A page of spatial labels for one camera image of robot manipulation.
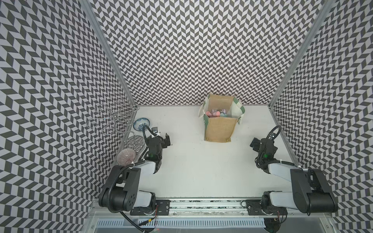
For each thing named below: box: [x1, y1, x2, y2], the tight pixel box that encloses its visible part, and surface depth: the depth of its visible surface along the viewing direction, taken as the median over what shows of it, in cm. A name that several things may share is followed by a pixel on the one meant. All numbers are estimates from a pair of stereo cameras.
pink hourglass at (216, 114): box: [212, 110, 221, 117], surface depth 101 cm
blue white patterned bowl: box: [133, 117, 151, 132], surface depth 106 cm
